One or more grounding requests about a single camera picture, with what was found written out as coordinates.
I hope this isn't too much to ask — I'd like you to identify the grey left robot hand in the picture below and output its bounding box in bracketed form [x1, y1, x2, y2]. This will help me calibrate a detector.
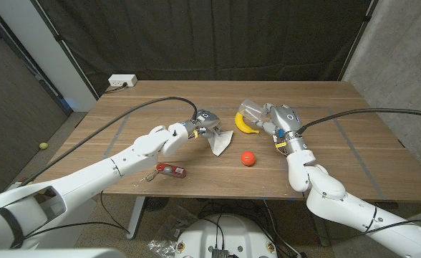
[184, 108, 222, 141]

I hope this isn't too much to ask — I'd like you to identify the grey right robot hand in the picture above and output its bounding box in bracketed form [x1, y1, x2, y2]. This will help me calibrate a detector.
[251, 102, 303, 140]

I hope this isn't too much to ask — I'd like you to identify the white paper napkin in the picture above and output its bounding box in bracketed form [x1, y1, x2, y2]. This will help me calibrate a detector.
[207, 126, 234, 157]

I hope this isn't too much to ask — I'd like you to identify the clear plastic measuring cup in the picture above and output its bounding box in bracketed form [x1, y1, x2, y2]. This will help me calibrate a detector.
[238, 99, 268, 123]

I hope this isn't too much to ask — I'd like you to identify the yellow toy banana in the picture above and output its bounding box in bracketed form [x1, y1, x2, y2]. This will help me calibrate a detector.
[235, 110, 261, 135]

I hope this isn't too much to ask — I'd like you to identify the orange ball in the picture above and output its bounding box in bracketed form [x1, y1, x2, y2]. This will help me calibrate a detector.
[241, 150, 257, 167]

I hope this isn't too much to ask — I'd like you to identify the red toy pocket knife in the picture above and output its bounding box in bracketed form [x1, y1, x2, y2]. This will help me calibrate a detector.
[145, 163, 188, 182]

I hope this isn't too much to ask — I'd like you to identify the black backdrop curtain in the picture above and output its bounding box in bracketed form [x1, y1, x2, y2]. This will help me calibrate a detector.
[31, 0, 379, 98]

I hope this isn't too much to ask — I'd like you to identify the white power strip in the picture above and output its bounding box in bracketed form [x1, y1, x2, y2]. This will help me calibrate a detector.
[107, 73, 138, 87]

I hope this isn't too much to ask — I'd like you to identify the black ribbed round object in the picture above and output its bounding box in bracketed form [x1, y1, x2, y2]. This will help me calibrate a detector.
[144, 196, 170, 213]

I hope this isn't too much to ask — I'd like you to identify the black backdrop stand pole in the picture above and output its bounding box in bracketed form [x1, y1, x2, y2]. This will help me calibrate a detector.
[30, 0, 100, 100]
[337, 0, 379, 82]

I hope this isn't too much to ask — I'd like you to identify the white robot torso base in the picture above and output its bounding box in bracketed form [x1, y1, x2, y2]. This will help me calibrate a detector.
[174, 214, 279, 258]

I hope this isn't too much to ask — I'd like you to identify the white table leg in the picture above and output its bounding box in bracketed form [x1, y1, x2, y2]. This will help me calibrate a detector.
[126, 196, 147, 240]

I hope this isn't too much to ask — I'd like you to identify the clear plastic bag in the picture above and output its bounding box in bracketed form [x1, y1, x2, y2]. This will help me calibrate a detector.
[146, 206, 198, 258]

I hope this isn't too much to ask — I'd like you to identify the grey table leg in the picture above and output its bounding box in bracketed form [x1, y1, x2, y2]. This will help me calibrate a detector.
[310, 216, 331, 247]

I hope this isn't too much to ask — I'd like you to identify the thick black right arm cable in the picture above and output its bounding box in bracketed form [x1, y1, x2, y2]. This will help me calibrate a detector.
[298, 107, 421, 135]

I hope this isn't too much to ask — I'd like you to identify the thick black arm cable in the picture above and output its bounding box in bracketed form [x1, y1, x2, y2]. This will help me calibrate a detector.
[19, 95, 199, 188]
[298, 107, 421, 135]

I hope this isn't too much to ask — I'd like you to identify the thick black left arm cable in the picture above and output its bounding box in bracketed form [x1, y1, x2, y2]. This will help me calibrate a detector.
[19, 95, 199, 188]

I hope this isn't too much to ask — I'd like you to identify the black floor cable bundle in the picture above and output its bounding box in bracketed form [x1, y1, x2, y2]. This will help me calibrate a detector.
[195, 199, 306, 258]

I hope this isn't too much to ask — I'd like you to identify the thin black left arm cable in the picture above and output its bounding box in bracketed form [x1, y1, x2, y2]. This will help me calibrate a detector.
[23, 191, 131, 240]

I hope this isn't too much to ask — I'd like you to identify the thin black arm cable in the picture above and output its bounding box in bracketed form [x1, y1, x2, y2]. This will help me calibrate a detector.
[360, 206, 421, 236]
[23, 191, 131, 240]

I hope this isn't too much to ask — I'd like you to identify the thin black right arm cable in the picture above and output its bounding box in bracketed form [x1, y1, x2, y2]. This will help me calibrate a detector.
[360, 206, 421, 236]

